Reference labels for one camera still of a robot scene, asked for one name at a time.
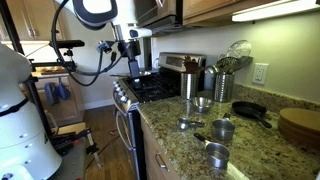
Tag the black stereo camera bar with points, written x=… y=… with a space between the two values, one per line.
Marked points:
x=66 y=44

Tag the black slotted spoon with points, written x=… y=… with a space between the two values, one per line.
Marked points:
x=226 y=65

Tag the yellow wooden board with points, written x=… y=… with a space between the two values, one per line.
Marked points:
x=71 y=128

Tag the medium steel measuring cup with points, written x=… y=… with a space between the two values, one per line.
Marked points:
x=218 y=156

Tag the large steel measuring cup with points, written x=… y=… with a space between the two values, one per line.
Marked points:
x=222 y=131

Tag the black clamp assembly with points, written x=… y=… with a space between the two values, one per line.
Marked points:
x=66 y=140

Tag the stainless steel stove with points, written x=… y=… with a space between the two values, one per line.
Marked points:
x=138 y=156

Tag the brown wooden utensils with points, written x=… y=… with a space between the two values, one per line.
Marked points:
x=191 y=66

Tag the microwave range hood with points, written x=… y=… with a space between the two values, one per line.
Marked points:
x=160 y=13

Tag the steel utensil holder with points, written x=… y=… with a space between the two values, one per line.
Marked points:
x=224 y=88
x=189 y=86

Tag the grey robot table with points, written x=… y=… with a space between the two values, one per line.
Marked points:
x=71 y=166

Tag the small steel measuring cup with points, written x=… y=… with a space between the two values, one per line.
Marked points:
x=183 y=124

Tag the blue oven mitt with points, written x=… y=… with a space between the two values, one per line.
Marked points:
x=62 y=91
x=50 y=95

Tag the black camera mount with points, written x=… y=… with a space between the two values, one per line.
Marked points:
x=69 y=56

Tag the black spatula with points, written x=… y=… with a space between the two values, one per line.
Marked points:
x=245 y=61

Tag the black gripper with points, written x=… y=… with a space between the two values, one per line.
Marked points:
x=134 y=53

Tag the light round wooden board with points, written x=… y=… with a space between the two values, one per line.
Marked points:
x=300 y=118

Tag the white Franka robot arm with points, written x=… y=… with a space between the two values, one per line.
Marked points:
x=26 y=140

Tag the black metal stand pole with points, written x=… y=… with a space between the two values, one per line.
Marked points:
x=36 y=103

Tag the under cabinet light strip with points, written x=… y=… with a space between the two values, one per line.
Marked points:
x=276 y=10

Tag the dark round wooden board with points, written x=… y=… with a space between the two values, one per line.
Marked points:
x=293 y=138

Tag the white wall power outlet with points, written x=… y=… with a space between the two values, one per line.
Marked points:
x=260 y=73

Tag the small steel bowl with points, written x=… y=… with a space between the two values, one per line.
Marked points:
x=202 y=104

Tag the silver ladle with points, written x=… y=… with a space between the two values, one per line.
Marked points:
x=210 y=69

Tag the wooden counter base cabinet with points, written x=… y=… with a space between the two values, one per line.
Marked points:
x=150 y=160

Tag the black cast iron skillet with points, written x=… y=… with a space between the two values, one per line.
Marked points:
x=248 y=109

